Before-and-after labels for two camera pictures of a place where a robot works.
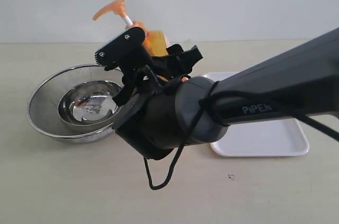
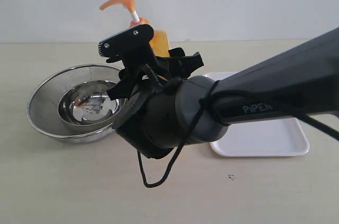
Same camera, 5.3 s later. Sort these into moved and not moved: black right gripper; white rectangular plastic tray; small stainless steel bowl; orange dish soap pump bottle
Moved: orange dish soap pump bottle
Not moved: white rectangular plastic tray; black right gripper; small stainless steel bowl
